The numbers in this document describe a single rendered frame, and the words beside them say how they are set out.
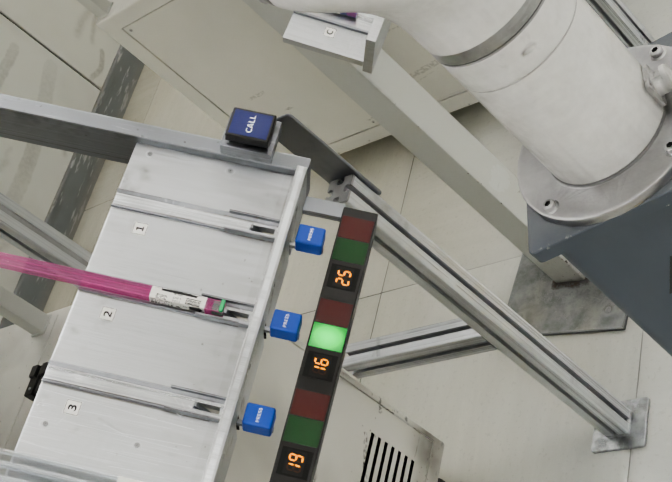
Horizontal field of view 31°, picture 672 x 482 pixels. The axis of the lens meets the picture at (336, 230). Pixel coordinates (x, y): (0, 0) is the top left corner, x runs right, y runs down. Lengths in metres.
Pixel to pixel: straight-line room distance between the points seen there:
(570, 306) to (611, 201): 0.99
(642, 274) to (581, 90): 0.21
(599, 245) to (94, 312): 0.53
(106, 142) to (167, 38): 1.08
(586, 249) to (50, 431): 0.55
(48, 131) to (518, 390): 0.93
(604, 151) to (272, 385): 0.80
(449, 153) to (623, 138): 0.80
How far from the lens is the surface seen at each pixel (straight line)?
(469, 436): 2.05
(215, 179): 1.39
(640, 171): 1.05
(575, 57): 1.00
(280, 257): 1.30
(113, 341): 1.29
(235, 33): 2.44
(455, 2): 0.93
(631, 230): 1.09
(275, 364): 1.72
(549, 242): 1.08
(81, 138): 1.46
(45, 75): 3.74
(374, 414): 1.86
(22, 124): 1.48
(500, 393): 2.05
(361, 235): 1.36
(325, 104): 2.53
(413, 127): 1.79
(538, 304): 2.08
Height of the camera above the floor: 1.40
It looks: 32 degrees down
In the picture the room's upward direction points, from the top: 51 degrees counter-clockwise
